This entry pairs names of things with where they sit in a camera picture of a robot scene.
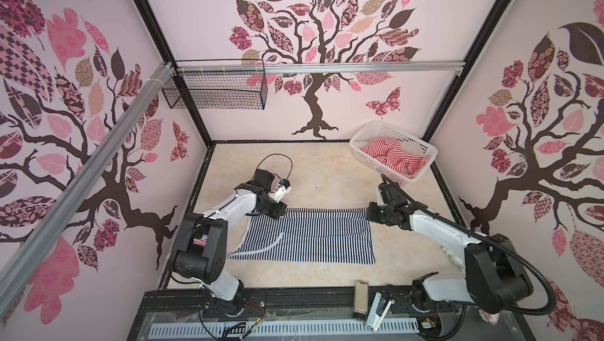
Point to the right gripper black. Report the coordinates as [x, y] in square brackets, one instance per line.
[370, 212]

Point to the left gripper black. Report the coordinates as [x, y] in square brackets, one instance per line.
[278, 210]

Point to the blue white striped tank top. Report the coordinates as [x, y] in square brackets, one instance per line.
[308, 235]

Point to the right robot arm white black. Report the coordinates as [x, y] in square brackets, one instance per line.
[490, 278]

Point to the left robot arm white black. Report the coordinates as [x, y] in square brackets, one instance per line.
[200, 250]

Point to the red white striped tank top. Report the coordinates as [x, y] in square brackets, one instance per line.
[390, 153]

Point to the white plastic laundry basket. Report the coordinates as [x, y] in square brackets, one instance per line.
[410, 143]

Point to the small beige rectangular block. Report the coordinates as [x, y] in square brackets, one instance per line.
[360, 300]

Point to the white black handheld device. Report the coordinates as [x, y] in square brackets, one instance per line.
[379, 309]

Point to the small pink white object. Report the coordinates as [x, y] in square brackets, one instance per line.
[492, 319]

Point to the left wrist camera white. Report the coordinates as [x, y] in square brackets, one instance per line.
[284, 187]

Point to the black wire mesh basket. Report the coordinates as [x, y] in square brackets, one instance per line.
[225, 84]

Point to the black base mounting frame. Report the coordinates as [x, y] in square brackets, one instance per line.
[442, 322]

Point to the white slotted cable duct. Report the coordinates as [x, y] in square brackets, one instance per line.
[212, 330]

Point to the aluminium rail back horizontal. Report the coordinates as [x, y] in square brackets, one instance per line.
[333, 68]

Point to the aluminium rail left diagonal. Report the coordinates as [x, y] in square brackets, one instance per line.
[16, 274]

